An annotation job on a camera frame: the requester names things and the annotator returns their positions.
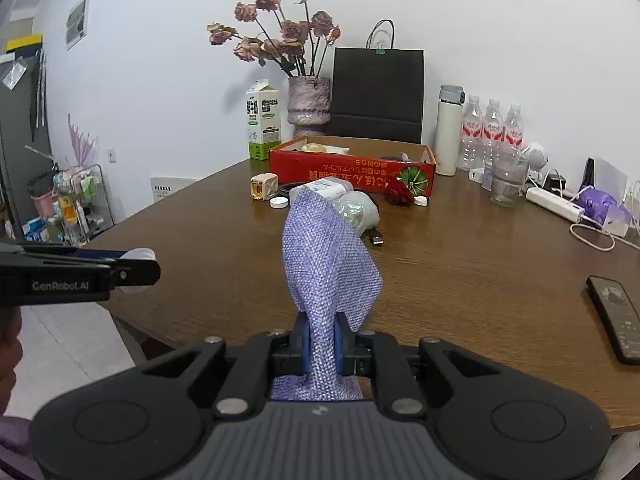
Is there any red artificial flower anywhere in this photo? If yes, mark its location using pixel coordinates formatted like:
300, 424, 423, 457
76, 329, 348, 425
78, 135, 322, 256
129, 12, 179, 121
384, 179, 416, 207

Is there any black smartphone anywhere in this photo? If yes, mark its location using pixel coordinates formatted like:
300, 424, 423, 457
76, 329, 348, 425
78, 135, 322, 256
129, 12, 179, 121
586, 275, 640, 366

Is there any pink ceramic vase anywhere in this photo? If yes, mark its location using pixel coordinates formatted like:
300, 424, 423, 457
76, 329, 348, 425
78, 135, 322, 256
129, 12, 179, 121
286, 76, 332, 136

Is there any white cable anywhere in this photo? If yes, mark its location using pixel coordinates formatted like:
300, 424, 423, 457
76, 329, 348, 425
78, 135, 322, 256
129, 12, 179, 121
570, 220, 640, 252

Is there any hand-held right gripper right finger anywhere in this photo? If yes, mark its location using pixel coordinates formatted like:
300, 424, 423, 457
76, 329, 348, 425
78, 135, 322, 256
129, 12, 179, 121
332, 312, 506, 420

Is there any wooden desk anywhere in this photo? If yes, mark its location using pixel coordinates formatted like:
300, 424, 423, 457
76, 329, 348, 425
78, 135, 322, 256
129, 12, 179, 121
82, 135, 640, 436

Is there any white thermos bottle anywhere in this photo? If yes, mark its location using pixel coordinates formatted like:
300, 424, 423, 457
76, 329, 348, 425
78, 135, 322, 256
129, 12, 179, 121
434, 85, 466, 177

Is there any yellow white plush toy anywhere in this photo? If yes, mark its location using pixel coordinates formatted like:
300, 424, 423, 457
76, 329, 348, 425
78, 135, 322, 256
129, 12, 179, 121
300, 142, 351, 157

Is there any person's left hand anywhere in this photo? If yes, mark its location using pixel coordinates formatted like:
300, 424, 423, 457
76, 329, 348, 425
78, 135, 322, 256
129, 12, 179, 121
0, 305, 23, 416

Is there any black paper bag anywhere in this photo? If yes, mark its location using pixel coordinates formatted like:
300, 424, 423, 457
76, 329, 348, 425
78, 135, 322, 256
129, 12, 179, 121
325, 19, 426, 145

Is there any small yellow box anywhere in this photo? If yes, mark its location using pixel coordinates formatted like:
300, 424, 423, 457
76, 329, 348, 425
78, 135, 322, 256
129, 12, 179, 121
250, 172, 279, 202

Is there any wall poster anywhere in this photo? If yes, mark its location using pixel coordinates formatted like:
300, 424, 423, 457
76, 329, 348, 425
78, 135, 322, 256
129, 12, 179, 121
65, 0, 92, 51

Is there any yellow black box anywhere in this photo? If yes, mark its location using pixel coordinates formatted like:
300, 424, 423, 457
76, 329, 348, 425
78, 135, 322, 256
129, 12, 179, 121
4, 34, 45, 53

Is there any person's purple clothing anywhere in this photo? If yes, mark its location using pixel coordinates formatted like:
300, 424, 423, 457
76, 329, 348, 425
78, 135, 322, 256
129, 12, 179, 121
0, 415, 38, 480

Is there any wire storage rack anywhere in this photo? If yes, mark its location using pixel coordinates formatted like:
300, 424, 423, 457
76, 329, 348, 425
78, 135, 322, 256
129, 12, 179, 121
52, 164, 116, 246

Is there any purple wall sticker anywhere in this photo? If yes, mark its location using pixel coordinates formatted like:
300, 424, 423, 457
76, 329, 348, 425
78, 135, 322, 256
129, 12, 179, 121
65, 112, 101, 168

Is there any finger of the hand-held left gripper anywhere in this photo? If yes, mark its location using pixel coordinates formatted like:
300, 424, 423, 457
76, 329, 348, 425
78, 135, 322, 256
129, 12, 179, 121
107, 260, 162, 290
0, 241, 128, 263

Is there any white round camera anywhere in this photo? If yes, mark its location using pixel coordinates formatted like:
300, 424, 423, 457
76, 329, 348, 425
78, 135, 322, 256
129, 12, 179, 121
522, 141, 550, 183

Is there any purple woven pouch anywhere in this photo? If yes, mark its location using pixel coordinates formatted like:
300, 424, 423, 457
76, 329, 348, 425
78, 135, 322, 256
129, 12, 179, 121
270, 187, 385, 402

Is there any white wall panel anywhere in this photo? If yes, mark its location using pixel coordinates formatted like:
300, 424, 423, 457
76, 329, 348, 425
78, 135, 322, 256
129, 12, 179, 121
150, 176, 198, 203

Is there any black power adapter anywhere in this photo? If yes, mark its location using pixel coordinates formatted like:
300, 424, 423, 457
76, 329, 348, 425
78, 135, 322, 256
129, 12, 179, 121
542, 169, 568, 193

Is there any dried rose bouquet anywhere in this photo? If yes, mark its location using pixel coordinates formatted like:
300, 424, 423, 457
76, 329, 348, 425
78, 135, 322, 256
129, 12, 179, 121
206, 0, 342, 78

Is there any pink waste bin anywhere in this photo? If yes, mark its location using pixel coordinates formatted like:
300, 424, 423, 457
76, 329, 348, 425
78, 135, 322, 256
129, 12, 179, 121
27, 172, 58, 218

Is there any white green milk carton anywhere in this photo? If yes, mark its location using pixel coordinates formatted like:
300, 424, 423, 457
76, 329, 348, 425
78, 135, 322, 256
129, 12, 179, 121
245, 79, 282, 161

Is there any red cardboard box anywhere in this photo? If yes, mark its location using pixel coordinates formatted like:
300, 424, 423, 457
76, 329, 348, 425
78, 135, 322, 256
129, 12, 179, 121
269, 135, 437, 200

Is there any clear glass cup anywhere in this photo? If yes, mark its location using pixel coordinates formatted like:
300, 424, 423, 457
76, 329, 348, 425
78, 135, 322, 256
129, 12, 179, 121
490, 149, 530, 207

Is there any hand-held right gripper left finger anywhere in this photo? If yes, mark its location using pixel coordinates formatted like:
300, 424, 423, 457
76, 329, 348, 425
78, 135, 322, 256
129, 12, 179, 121
130, 312, 311, 421

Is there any white power strip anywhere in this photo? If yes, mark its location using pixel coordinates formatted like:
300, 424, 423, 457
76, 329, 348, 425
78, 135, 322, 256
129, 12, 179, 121
525, 186, 586, 223

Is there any translucent white box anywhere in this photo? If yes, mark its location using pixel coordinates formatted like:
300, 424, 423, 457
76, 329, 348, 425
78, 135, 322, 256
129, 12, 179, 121
592, 157, 630, 201

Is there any clear plastic bottle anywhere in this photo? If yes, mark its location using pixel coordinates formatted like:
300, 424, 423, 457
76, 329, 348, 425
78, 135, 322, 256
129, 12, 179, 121
277, 182, 386, 248

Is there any grey cabinet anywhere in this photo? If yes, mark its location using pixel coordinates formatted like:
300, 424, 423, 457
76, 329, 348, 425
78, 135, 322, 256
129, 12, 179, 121
0, 35, 53, 241

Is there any clear water bottle red label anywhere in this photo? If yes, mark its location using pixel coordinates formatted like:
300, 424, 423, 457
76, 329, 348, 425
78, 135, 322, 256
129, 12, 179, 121
482, 98, 506, 161
502, 104, 527, 153
459, 95, 485, 171

